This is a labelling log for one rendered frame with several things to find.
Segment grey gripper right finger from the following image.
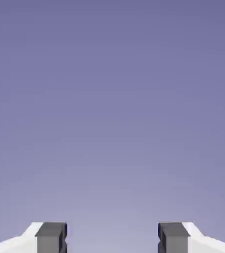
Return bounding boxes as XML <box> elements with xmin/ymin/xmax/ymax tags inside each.
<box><xmin>157</xmin><ymin>221</ymin><xmax>225</xmax><ymax>253</ymax></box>

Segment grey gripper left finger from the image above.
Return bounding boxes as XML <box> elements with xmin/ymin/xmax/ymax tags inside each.
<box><xmin>0</xmin><ymin>221</ymin><xmax>68</xmax><ymax>253</ymax></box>

